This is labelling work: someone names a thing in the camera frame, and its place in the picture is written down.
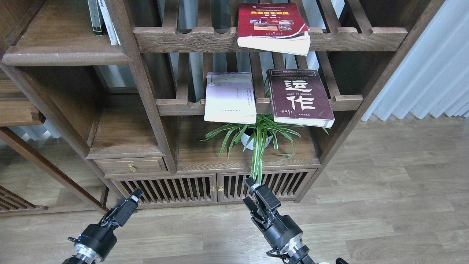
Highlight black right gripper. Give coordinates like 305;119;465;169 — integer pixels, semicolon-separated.
243;177;303;256

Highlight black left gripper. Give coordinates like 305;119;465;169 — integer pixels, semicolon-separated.
67;188;143;262

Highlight maroon book white characters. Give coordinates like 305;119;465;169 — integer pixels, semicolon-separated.
267;69;335;128

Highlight red textbook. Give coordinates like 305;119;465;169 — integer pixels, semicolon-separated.
237;3;311;56

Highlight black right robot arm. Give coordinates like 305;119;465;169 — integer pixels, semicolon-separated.
243;177;314;264

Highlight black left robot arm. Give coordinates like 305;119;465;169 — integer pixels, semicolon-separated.
64;188;143;264

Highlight right slatted cabinet door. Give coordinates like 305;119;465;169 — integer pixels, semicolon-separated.
210;169;316;204

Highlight slatted cabinet door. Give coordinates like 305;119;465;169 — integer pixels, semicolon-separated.
210;169;316;204
111;174;217;209

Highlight small wooden drawer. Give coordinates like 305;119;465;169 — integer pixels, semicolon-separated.
94;157;166;175

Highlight left slatted cabinet door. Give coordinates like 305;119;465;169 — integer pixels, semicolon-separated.
111;174;217;209

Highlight green spider plant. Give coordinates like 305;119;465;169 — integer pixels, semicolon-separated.
198;114;329;184

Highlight white plant pot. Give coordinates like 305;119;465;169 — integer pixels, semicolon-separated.
240;131;273;151

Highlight wooden side rack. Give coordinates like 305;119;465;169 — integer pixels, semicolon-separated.
1;127;113;217

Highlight pale purple white book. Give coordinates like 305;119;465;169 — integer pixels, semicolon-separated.
204;72;256;125

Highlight dark wooden bookshelf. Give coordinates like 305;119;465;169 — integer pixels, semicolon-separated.
1;0;443;202

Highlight white upright book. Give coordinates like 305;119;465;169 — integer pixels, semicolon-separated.
98;0;121;45

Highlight dark green upright book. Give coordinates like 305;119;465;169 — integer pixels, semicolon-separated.
88;0;104;36

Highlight white pleated curtain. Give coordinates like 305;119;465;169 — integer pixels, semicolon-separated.
362;0;469;121

